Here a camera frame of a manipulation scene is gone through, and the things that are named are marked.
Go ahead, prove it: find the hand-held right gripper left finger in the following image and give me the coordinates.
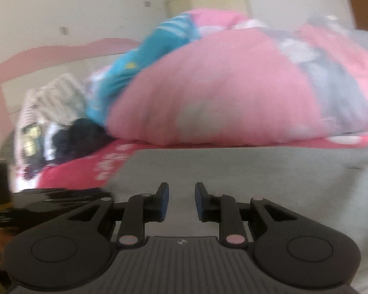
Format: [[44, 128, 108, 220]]
[[68, 182, 170, 247]]

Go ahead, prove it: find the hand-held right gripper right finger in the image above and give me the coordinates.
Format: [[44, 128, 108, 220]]
[[195, 182, 298, 247]]

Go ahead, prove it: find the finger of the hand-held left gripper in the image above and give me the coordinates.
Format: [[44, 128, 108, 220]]
[[20, 187, 111, 199], [27, 194, 113, 221]]

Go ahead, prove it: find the white garment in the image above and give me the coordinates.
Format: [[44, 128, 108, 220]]
[[44, 122, 66, 161]]

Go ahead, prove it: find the dark navy garment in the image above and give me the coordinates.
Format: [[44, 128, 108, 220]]
[[52, 118, 116, 163]]

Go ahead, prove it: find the black smartphone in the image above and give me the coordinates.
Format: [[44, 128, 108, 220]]
[[21, 125, 43, 157]]

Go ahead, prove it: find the beige garment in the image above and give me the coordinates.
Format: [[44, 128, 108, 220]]
[[37, 73, 87, 122]]

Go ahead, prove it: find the pink grey floral quilt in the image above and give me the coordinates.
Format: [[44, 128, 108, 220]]
[[106, 15, 368, 147]]

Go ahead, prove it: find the blue patterned blanket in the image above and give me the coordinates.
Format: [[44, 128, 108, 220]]
[[85, 9, 264, 127]]

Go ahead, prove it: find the pink white bed headboard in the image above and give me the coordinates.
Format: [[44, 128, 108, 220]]
[[0, 37, 142, 163]]

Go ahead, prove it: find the cardboard box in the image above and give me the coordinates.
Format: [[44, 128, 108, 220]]
[[165, 0, 252, 19]]

